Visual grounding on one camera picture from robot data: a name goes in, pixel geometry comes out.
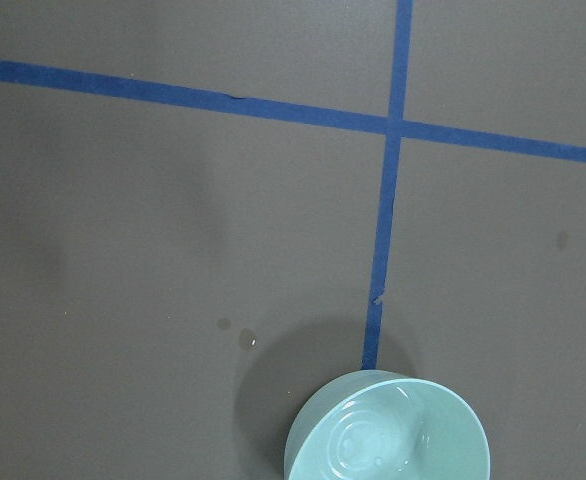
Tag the light green bowl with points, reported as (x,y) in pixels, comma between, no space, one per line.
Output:
(375,424)

